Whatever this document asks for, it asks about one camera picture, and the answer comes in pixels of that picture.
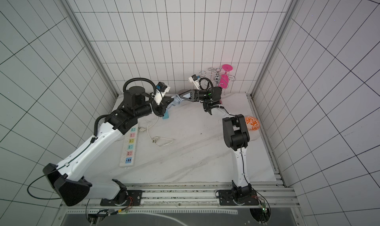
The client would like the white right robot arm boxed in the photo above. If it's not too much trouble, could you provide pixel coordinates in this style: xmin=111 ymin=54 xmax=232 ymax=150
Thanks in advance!
xmin=179 ymin=87 xmax=261 ymax=206

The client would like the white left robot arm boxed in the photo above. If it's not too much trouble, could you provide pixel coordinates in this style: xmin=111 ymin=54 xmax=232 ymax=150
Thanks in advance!
xmin=43 ymin=82 xmax=173 ymax=206

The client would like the teal power strip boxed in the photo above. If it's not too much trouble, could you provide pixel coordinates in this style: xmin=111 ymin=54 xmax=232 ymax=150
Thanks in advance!
xmin=162 ymin=110 xmax=169 ymax=120

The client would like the white multicolour power strip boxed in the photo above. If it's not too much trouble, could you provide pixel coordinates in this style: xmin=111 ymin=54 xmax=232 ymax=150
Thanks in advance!
xmin=119 ymin=124 xmax=139 ymax=168

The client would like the pink plastic wine glass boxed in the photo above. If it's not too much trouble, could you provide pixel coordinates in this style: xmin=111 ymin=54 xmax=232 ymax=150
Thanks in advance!
xmin=218 ymin=64 xmax=233 ymax=89

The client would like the chrome glass holder stand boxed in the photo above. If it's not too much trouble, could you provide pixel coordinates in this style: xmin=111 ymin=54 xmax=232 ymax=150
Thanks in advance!
xmin=199 ymin=67 xmax=236 ymax=86

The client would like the orange patterned ceramic bowl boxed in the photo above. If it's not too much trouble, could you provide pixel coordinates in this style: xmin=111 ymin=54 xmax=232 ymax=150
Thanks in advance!
xmin=245 ymin=116 xmax=261 ymax=131

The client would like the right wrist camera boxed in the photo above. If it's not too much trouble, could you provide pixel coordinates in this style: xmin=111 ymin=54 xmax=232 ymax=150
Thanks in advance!
xmin=188 ymin=74 xmax=201 ymax=90

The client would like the white cord of teal strip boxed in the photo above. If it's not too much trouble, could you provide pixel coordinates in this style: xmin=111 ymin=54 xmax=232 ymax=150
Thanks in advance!
xmin=138 ymin=113 xmax=176 ymax=147

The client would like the aluminium mounting rail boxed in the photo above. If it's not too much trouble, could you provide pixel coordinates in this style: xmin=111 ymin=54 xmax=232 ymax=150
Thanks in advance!
xmin=60 ymin=182 xmax=300 ymax=210

